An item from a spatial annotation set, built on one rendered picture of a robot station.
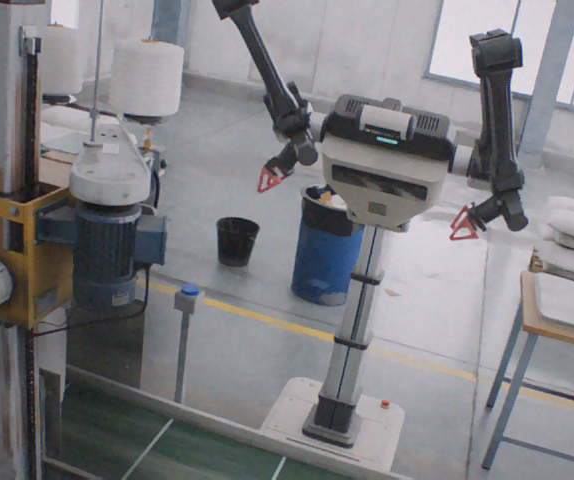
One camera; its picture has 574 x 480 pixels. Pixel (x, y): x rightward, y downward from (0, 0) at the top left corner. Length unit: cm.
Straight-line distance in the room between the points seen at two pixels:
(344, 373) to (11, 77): 159
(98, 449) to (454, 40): 814
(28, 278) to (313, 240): 266
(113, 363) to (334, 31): 782
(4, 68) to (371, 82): 853
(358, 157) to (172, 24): 858
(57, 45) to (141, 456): 130
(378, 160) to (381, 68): 776
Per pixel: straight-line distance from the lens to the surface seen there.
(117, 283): 156
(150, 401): 248
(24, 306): 163
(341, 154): 201
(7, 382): 179
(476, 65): 155
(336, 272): 408
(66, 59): 168
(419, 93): 970
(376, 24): 973
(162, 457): 228
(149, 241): 152
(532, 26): 958
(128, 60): 154
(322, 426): 264
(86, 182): 146
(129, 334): 249
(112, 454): 228
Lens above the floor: 188
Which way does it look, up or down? 22 degrees down
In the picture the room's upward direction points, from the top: 9 degrees clockwise
